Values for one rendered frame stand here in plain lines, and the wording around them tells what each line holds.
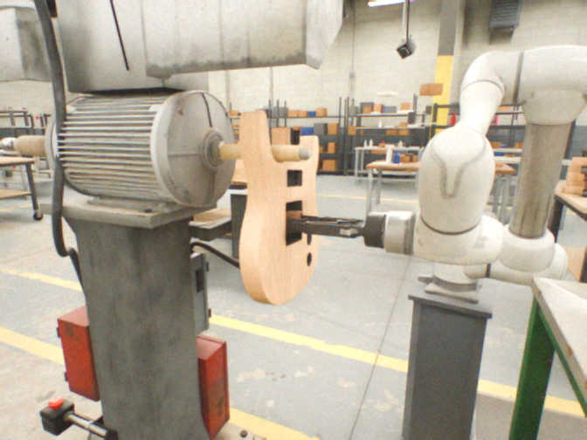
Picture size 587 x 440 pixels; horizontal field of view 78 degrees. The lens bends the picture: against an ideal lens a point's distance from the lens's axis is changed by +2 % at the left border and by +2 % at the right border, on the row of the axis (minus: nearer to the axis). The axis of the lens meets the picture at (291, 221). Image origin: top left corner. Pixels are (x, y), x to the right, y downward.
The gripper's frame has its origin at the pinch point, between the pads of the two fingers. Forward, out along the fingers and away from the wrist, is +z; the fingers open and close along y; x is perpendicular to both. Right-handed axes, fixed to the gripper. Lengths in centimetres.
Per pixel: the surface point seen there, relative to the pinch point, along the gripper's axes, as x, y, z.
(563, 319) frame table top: -15, 8, -55
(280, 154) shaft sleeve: 14.9, -11.0, -0.5
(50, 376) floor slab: -103, 41, 157
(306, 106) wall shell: 240, 1072, 421
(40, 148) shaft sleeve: 15, -12, 71
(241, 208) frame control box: 1.0, 11.6, 21.9
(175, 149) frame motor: 15.0, -20.2, 18.0
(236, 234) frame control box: -7.0, 12.6, 24.1
